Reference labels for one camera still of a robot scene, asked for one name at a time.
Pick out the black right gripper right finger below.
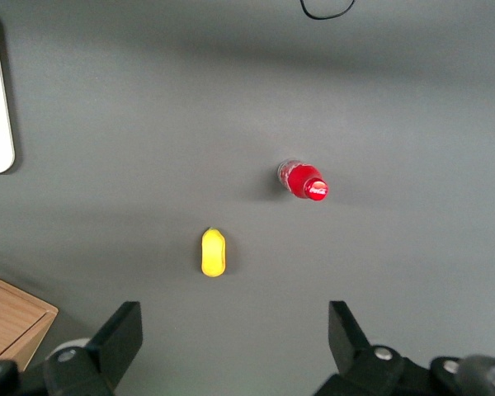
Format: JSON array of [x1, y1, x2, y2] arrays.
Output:
[[313, 299, 406, 396]]

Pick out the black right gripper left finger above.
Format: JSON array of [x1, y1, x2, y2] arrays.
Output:
[[43, 300, 144, 396]]

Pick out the wooden two-drawer cabinet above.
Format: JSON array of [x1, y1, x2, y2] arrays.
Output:
[[0, 271, 59, 372]]

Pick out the yellow lemon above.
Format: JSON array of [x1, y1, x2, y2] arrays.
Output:
[[200, 226, 229, 278]]

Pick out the red cola bottle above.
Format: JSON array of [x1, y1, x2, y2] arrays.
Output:
[[276, 158, 330, 204]]

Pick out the thin black looped cable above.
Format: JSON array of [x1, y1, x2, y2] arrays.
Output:
[[299, 0, 356, 21]]

